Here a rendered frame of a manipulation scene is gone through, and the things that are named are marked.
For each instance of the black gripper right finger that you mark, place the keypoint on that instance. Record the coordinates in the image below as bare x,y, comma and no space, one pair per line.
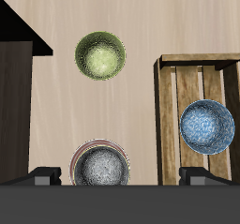
195,175

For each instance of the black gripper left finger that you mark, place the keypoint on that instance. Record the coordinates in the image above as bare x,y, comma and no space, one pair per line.
43,175

